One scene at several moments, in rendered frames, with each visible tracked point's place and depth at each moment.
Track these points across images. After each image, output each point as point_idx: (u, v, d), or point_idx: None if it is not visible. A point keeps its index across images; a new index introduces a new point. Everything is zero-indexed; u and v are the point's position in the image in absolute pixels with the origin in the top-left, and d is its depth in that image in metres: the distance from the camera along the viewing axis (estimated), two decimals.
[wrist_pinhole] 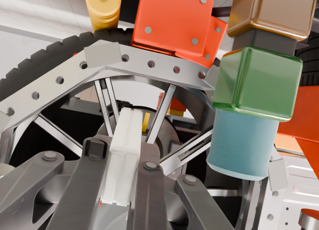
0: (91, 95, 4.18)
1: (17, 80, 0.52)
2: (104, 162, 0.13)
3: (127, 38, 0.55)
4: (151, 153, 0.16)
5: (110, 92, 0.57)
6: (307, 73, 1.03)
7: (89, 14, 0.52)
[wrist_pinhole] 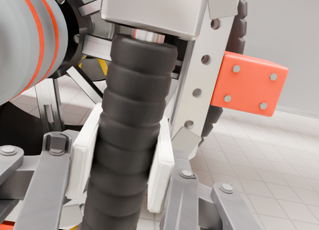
0: None
1: None
2: (67, 157, 0.13)
3: None
4: (181, 160, 0.16)
5: None
6: None
7: None
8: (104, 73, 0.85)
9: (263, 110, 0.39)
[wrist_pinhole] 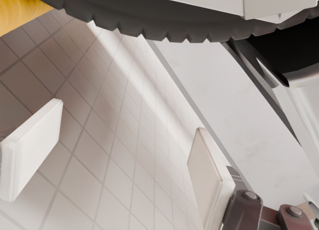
0: None
1: (130, 16, 0.31)
2: None
3: None
4: (234, 177, 0.15)
5: None
6: None
7: (10, 18, 0.29)
8: None
9: None
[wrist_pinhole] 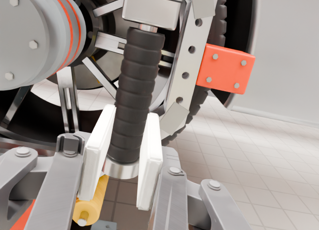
0: None
1: None
2: (79, 158, 0.13)
3: None
4: (171, 158, 0.16)
5: (66, 127, 0.62)
6: None
7: (101, 191, 0.63)
8: (98, 81, 0.75)
9: (237, 89, 0.50)
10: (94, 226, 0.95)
